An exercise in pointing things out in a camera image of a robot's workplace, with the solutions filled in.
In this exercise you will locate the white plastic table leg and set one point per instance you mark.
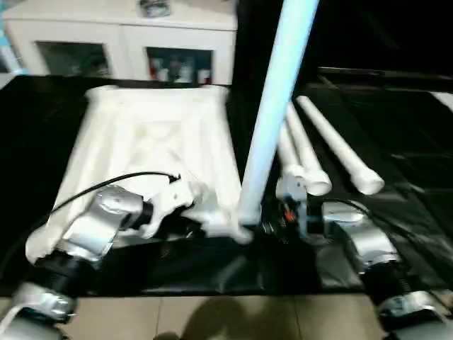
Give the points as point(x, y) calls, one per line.
point(283, 71)
point(308, 156)
point(340, 149)
point(287, 152)

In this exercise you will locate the white plastic table top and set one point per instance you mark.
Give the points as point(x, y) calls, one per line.
point(156, 127)

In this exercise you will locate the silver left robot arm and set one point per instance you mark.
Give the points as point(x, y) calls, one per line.
point(78, 237)

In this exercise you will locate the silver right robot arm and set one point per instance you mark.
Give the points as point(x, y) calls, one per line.
point(368, 248)

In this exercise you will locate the black work mat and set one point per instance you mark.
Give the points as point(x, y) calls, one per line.
point(212, 273)

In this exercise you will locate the white glass-door cabinet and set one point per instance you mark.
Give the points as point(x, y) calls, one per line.
point(106, 35)

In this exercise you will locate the large black cabinet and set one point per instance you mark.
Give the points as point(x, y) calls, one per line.
point(382, 35)

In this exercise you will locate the small grey metal object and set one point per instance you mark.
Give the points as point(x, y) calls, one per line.
point(153, 7)

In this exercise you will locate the light blue plastic object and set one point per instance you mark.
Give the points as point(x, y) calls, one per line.
point(8, 53)

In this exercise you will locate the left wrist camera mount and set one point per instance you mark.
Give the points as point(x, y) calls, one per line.
point(166, 202)

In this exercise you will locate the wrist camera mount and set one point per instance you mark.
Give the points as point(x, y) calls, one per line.
point(291, 188)
point(166, 202)

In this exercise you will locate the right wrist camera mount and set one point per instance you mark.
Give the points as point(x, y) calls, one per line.
point(291, 188)

